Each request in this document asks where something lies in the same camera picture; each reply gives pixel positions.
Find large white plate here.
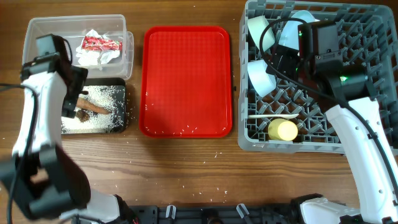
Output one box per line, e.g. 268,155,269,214
279,10,318,50

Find brown carrot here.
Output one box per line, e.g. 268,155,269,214
76,98,109,114

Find white bowl with rice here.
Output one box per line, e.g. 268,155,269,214
248,60,276,97

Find red snack wrapper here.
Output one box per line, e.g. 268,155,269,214
81,36,123,51

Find brown food scrap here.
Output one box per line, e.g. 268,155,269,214
75,110,90,123

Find mint green bowl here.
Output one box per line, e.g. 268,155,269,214
248,16,275,51

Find white plastic spoon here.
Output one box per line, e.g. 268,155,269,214
248,114,299,119

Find yellow plastic cup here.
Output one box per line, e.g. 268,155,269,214
268,118,298,141

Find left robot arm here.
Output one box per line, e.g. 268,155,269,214
1,34,139,223

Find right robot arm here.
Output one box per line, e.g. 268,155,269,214
266,19,397,223

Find grey dishwasher rack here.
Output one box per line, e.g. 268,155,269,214
238,1,397,154

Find spilled white rice pile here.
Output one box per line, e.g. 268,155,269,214
61,85,126,133

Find black plastic tray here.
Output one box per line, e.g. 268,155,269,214
60,77,127,134

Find clear plastic bin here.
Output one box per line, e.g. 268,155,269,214
22,14,134,80

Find red serving tray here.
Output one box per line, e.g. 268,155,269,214
139,26,233,138

